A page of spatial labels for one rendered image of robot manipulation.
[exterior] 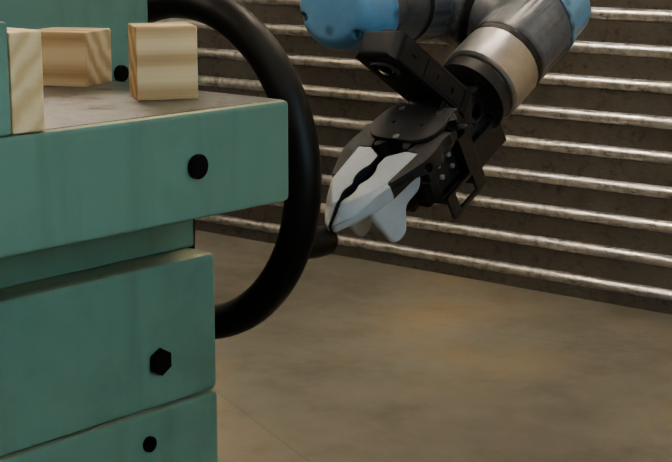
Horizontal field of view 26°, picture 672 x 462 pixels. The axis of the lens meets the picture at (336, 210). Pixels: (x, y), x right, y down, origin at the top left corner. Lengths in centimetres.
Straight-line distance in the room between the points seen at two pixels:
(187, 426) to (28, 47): 30
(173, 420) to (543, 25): 56
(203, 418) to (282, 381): 233
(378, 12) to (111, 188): 51
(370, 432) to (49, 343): 214
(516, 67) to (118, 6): 38
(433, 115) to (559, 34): 17
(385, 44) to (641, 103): 269
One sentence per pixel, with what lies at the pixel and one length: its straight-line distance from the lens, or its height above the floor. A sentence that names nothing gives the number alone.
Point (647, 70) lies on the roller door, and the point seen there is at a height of 63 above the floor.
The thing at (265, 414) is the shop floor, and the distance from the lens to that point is 305.
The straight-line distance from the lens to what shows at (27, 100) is 73.
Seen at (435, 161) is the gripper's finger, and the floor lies 81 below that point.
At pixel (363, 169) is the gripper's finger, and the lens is 119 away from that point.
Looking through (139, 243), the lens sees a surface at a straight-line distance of 89.
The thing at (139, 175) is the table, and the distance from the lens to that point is 78.
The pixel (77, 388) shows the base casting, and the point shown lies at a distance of 86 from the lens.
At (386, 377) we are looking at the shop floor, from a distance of 329.
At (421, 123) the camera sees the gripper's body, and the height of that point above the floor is 84.
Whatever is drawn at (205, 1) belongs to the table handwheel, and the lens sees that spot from 113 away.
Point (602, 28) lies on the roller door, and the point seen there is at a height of 73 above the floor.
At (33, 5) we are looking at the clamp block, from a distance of 101.
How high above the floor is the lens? 100
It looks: 11 degrees down
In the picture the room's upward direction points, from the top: straight up
